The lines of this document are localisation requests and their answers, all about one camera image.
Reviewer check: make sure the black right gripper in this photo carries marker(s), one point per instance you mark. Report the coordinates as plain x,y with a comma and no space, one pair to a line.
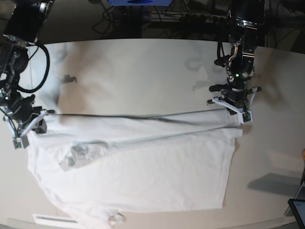
22,111

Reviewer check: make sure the blue box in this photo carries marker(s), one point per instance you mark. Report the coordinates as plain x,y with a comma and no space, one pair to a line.
139,2

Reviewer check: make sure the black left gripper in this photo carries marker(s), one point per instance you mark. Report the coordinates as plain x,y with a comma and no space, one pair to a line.
236,96

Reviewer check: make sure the white T-shirt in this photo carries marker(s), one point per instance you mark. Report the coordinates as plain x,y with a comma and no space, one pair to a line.
95,167

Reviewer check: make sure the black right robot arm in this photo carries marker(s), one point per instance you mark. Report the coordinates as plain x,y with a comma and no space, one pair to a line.
21,31

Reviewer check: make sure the tablet screen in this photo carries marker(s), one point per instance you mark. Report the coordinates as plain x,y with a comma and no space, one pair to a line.
297,207

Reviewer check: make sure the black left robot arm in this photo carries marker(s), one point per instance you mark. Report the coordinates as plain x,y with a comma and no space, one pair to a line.
246,17

